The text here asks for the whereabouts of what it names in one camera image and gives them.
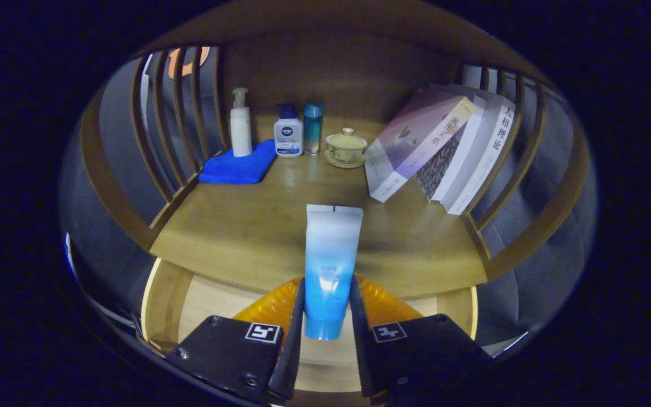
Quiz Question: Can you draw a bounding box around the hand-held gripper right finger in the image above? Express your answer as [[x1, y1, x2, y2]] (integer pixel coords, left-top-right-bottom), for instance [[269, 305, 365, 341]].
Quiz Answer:
[[348, 274, 493, 405]]

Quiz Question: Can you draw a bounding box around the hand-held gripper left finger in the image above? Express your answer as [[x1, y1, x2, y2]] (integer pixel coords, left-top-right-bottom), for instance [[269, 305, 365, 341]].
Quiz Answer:
[[164, 276, 306, 405]]

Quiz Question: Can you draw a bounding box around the wooden drawer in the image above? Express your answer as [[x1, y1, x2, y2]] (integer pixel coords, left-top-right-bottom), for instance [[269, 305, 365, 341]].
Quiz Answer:
[[140, 257, 479, 393]]

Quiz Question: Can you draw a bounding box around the blue and white tube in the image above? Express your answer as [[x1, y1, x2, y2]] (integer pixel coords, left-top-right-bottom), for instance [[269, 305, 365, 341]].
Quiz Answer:
[[303, 203, 364, 341]]

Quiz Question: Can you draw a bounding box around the wooden countertop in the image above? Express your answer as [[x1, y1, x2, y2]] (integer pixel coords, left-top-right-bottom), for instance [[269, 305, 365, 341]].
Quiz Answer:
[[150, 116, 490, 299]]

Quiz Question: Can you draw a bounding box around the wooden cabinet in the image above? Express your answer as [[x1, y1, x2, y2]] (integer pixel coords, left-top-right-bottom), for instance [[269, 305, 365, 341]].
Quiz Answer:
[[80, 0, 591, 295]]

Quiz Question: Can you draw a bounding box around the blue folded cloth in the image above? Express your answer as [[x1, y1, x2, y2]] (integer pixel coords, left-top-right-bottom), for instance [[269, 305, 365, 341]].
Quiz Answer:
[[198, 139, 277, 185]]

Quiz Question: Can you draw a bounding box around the patterned book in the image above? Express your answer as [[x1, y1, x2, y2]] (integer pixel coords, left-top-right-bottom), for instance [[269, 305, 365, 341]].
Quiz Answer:
[[415, 122, 467, 201]]

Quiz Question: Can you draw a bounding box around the lidded ceramic tea cup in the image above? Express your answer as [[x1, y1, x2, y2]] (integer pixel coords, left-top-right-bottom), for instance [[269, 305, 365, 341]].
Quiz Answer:
[[323, 128, 369, 169]]

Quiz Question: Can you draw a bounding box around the plain white book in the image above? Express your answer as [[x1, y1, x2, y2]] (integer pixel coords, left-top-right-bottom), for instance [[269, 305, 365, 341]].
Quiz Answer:
[[430, 85, 498, 205]]

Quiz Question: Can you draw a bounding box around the white bottle with blue cap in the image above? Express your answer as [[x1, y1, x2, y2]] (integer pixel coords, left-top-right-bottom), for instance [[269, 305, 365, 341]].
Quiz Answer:
[[274, 103, 304, 158]]

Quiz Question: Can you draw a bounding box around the purple book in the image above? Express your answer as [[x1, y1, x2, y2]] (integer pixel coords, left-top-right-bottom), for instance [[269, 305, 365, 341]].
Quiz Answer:
[[364, 88, 478, 203]]

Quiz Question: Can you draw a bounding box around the teal bottle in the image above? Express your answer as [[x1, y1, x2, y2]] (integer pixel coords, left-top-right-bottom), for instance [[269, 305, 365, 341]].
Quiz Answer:
[[303, 101, 324, 157]]

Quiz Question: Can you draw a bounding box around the white pump bottle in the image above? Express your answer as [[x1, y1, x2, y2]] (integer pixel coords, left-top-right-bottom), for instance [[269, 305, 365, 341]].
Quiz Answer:
[[230, 87, 253, 158]]

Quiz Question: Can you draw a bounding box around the white book with black characters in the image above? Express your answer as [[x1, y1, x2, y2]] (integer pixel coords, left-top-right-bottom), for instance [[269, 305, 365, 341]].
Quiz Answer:
[[446, 93, 517, 216]]

